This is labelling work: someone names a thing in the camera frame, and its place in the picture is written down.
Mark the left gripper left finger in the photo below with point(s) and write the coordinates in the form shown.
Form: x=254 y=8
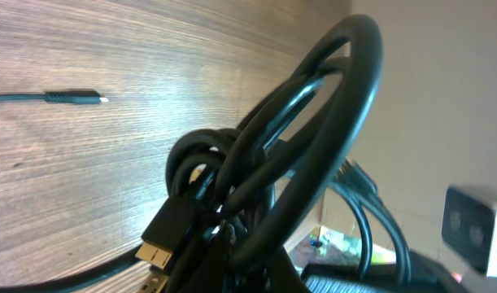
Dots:
x=203 y=264

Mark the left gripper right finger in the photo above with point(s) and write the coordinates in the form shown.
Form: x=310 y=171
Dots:
x=281 y=275

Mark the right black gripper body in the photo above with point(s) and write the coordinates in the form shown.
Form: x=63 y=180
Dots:
x=428 y=276

